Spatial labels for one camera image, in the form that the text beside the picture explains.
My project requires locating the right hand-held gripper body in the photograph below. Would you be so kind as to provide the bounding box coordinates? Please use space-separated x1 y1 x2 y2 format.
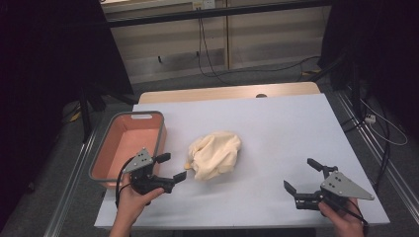
293 170 376 210

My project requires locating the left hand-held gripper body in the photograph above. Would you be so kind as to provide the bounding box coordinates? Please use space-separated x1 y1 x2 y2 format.
122 147 176 196

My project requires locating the pink basket with grey rim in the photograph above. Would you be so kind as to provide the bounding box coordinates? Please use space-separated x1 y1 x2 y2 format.
88 111 168 191

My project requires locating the cream cloth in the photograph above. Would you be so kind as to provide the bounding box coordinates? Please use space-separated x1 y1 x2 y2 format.
184 130 242 182

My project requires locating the person's right hand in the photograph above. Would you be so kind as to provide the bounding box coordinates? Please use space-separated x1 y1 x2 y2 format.
317 198 365 237

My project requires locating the person's left hand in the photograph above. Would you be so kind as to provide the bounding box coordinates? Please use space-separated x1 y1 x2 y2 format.
116 174 165 220

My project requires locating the white table cover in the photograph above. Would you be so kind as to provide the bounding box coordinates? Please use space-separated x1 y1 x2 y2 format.
94 93 390 230

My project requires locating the black tripod stand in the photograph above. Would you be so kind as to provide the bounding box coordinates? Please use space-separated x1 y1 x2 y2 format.
77 80 139 144

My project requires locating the wooden table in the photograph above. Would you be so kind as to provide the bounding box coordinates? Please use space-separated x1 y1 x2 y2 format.
137 81 321 105

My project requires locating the black curtain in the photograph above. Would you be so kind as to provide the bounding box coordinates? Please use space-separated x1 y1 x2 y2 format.
0 0 134 228
319 0 419 139

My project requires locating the black horizontal beam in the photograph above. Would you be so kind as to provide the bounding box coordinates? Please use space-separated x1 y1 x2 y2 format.
106 0 332 29

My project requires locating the left hand-held gripper cable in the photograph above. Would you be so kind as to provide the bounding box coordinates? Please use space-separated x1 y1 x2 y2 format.
114 157 133 209

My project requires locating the hand-held gripper cable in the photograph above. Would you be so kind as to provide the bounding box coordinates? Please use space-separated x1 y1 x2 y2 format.
114 157 133 209
329 196 370 233

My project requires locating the right hand-held gripper cable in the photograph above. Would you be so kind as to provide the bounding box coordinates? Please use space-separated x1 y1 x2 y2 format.
329 196 370 233

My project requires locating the black cable bundle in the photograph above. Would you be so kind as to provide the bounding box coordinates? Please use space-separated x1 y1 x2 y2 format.
340 93 393 193

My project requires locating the aluminium floor rail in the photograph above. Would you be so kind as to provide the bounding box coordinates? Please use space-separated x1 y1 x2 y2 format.
335 89 419 216
43 127 99 237

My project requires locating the white cable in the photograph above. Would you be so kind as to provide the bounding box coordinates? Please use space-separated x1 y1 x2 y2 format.
360 98 409 147

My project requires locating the black floor cable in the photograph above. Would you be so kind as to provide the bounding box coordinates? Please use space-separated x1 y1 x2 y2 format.
216 54 322 83

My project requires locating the black hanging cable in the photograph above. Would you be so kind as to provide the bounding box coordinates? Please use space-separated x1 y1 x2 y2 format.
197 17 228 85

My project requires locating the white wall socket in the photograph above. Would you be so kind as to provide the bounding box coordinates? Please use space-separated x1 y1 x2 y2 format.
192 0 216 11

